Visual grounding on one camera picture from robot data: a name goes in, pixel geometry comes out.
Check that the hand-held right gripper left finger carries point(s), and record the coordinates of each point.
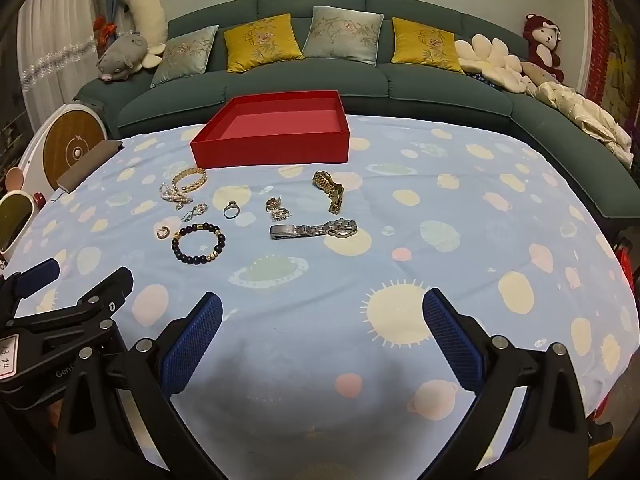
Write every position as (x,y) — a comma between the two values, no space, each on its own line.
(192,345)

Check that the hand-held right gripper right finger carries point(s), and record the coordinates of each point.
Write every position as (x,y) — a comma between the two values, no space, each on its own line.
(452,340)

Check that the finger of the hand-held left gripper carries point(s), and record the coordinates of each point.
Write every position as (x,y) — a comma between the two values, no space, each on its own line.
(102,292)
(37,271)

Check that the silver wristwatch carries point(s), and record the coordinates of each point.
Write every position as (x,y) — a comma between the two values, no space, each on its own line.
(310,230)

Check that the gold wristwatch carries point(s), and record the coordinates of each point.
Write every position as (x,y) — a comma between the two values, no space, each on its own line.
(325,180)

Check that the red cardboard box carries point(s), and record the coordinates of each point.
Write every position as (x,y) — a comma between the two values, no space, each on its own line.
(270,152)

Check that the white oval appliance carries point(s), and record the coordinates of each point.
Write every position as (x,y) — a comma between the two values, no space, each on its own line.
(12,220)

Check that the gold ear cuff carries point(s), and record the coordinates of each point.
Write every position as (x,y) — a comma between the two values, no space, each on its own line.
(165,234)

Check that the brown pouch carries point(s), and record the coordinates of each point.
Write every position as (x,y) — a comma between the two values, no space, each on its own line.
(87,165)

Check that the white device with wooden disc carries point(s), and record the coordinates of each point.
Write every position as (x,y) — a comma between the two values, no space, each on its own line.
(70,145)

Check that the light blue planet-print tablecloth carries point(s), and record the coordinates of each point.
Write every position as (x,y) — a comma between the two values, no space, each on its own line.
(310,280)

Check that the silver bead garland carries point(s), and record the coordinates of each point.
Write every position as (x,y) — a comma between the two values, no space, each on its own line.
(55,57)

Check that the grey pig plush toy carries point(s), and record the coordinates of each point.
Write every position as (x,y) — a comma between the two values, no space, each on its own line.
(122,57)

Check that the red curtain tassel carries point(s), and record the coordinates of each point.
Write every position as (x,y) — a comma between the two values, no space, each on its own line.
(103,29)

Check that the grey-green floral cushion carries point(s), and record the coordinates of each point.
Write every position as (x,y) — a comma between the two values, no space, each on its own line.
(342,35)
(185,55)

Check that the white curtain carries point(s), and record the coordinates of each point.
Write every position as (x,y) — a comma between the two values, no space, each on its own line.
(55,20)

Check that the cream puffy quilt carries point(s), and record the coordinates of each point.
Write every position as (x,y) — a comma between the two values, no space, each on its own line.
(580,115)

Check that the dark green sofa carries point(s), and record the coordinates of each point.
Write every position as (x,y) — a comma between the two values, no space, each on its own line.
(300,85)

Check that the long white plush toy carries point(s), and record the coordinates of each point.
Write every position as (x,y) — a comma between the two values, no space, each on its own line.
(145,10)

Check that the white flower cushion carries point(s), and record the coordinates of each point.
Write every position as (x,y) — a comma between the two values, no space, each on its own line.
(490,60)

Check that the yellow floral cushion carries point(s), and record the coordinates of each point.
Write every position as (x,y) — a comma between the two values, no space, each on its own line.
(425,45)
(260,42)

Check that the red-brown monkey plush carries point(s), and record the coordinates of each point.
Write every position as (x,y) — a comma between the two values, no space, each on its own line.
(542,45)

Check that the red wall hanging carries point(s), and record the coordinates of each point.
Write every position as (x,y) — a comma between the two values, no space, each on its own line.
(607,50)

